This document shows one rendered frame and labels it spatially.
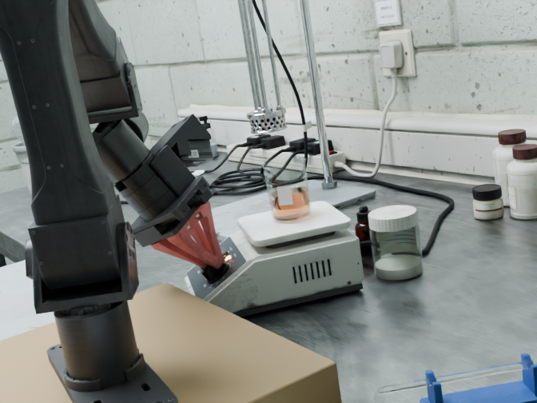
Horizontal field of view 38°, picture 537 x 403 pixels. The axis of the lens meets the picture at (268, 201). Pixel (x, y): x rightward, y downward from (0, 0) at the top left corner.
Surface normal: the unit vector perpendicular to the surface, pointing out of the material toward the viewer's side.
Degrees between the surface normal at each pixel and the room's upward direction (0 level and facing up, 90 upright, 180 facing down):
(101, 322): 90
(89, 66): 133
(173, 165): 71
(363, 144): 90
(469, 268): 0
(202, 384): 0
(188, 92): 90
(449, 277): 0
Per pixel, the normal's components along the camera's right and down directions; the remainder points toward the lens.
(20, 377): -0.15, -0.96
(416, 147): -0.82, 0.26
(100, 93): 0.11, 0.83
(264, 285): 0.22, 0.20
